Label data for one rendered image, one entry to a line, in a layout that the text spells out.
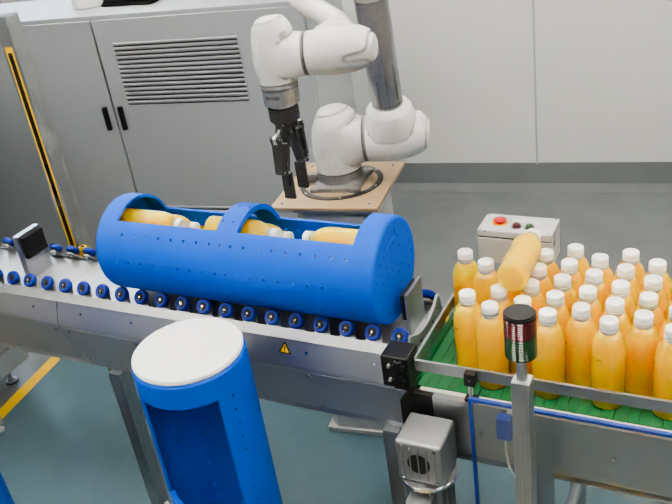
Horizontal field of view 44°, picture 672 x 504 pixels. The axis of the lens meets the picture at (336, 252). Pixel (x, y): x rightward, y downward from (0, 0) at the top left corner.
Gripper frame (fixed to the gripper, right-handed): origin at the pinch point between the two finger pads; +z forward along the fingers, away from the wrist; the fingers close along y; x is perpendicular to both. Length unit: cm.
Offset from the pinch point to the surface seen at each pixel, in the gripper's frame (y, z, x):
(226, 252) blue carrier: 10.3, 16.9, -18.4
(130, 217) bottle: 2, 14, -56
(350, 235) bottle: 1.1, 13.4, 14.1
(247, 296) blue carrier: 11.2, 29.3, -14.0
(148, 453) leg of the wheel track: 4, 105, -75
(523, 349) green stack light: 37, 15, 67
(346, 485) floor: -28, 133, -18
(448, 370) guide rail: 18, 37, 44
